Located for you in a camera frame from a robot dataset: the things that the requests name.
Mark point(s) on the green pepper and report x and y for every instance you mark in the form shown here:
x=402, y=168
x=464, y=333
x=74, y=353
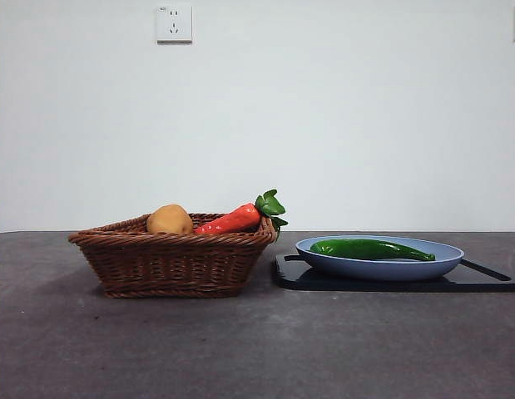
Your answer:
x=365, y=250

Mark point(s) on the blue round plate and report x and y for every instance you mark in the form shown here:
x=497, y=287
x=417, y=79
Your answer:
x=382, y=270

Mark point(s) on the orange carrot with green leaves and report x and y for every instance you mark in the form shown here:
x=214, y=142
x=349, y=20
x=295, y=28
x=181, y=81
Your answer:
x=232, y=220

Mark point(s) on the black flat tray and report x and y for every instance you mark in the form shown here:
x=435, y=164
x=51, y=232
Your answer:
x=290, y=280

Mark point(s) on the yellow-brown potato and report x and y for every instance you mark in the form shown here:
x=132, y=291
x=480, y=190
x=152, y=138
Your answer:
x=169, y=219

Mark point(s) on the brown wicker basket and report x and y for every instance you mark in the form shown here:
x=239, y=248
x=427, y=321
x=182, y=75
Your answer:
x=169, y=266

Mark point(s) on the white wall socket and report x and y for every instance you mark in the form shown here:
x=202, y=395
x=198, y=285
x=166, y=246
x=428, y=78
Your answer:
x=174, y=24

